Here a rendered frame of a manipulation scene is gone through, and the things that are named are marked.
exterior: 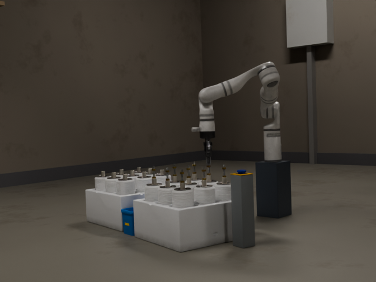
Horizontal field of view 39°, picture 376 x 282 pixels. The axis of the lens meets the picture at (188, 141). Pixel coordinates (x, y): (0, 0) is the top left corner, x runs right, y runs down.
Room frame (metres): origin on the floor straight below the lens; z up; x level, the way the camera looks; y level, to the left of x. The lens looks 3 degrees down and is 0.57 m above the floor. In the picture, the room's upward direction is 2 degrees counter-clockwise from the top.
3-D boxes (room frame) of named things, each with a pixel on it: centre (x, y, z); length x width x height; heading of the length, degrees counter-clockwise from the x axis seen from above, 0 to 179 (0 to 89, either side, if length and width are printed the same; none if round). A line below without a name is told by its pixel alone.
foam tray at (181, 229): (2.44, 0.00, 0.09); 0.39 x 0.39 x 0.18; 35
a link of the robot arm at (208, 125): (2.51, -0.08, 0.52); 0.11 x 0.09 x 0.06; 93
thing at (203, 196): (2.35, -0.07, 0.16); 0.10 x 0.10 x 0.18
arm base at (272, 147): (2.89, -0.46, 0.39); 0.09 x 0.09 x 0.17; 48
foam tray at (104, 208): (2.88, 0.31, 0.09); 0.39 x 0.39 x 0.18; 38
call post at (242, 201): (2.25, -0.23, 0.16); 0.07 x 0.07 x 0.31; 35
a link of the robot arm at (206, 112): (2.52, -0.09, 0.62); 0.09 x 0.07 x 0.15; 2
